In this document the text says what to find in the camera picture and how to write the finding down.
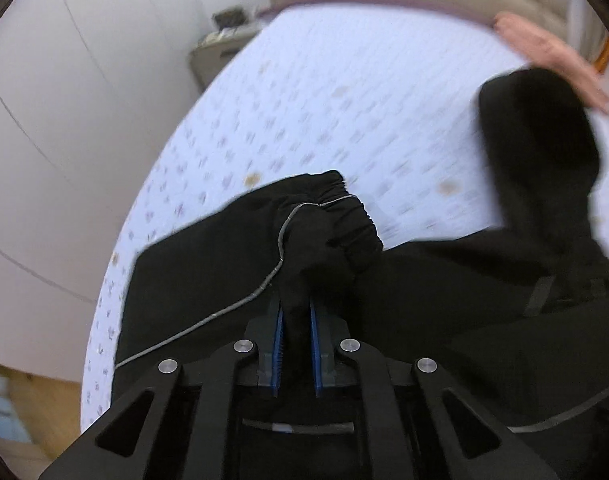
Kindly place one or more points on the brown patterned bag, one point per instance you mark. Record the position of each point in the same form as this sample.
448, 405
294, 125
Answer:
232, 17

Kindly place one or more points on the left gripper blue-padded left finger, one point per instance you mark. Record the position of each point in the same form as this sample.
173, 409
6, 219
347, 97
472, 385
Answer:
175, 420

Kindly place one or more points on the black hooded jacket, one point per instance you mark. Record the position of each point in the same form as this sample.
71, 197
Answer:
519, 315

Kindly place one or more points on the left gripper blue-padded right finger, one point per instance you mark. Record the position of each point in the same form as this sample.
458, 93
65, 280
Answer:
414, 420

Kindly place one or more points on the white wardrobe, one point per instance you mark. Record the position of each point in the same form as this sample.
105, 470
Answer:
90, 91

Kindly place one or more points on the beige bedside table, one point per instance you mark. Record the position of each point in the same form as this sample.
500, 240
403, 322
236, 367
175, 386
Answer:
217, 49

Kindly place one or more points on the bed with floral quilt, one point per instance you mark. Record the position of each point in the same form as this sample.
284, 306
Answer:
385, 96

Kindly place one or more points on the beige and orange curtain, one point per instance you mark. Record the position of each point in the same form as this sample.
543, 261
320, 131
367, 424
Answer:
594, 39

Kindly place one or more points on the folded pink blanket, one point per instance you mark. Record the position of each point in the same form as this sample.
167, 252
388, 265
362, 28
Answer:
543, 49

